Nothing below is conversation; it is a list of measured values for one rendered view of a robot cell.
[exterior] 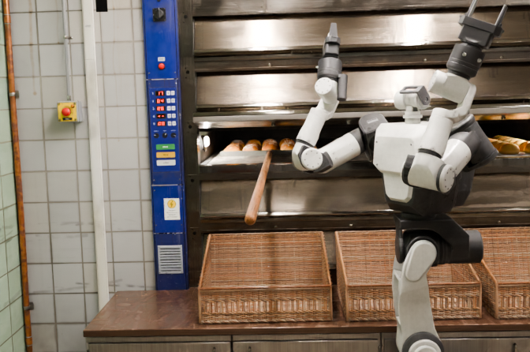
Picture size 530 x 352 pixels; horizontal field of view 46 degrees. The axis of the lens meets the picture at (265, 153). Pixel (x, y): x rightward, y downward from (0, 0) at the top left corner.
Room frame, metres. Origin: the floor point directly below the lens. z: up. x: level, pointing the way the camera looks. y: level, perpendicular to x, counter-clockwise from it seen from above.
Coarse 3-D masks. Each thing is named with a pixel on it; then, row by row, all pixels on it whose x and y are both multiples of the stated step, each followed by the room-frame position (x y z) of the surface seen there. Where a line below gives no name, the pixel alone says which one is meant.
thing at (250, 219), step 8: (264, 160) 2.94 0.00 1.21; (264, 168) 2.62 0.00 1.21; (264, 176) 2.41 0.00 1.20; (256, 184) 2.21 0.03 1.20; (264, 184) 2.27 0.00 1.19; (256, 192) 2.01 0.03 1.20; (256, 200) 1.87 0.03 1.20; (248, 208) 1.75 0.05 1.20; (256, 208) 1.76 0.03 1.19; (248, 216) 1.65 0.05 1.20; (256, 216) 1.71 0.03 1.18; (248, 224) 1.65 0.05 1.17
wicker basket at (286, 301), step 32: (224, 256) 2.96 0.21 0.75; (256, 256) 2.95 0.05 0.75; (288, 256) 2.95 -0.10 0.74; (320, 256) 2.95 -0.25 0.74; (224, 288) 2.52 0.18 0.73; (256, 288) 2.52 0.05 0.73; (288, 288) 2.52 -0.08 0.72; (320, 288) 2.51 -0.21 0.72; (224, 320) 2.52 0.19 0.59; (256, 320) 2.52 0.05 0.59; (288, 320) 2.52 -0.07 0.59; (320, 320) 2.51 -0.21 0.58
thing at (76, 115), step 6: (60, 102) 2.99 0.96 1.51; (66, 102) 2.98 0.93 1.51; (72, 102) 2.98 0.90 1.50; (78, 102) 3.00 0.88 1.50; (60, 108) 2.98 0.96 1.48; (72, 108) 2.98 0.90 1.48; (78, 108) 2.99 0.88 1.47; (60, 114) 2.98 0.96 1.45; (72, 114) 2.98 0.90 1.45; (78, 114) 2.99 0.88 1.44; (60, 120) 2.98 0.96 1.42; (66, 120) 2.98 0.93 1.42; (72, 120) 2.98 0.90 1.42; (78, 120) 2.99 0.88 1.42
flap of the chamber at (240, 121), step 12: (492, 108) 2.83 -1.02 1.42; (504, 108) 2.83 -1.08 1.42; (516, 108) 2.83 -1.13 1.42; (528, 108) 2.82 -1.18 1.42; (204, 120) 2.88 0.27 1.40; (216, 120) 2.88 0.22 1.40; (228, 120) 2.88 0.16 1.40; (240, 120) 2.87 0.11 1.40; (252, 120) 2.87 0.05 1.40; (264, 120) 2.87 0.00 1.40; (276, 120) 2.88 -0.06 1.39; (288, 120) 2.89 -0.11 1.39; (300, 120) 2.90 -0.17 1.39; (336, 120) 2.92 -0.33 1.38; (348, 120) 2.93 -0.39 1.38; (396, 120) 2.96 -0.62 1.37; (420, 120) 2.97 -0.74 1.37; (480, 120) 3.01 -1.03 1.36
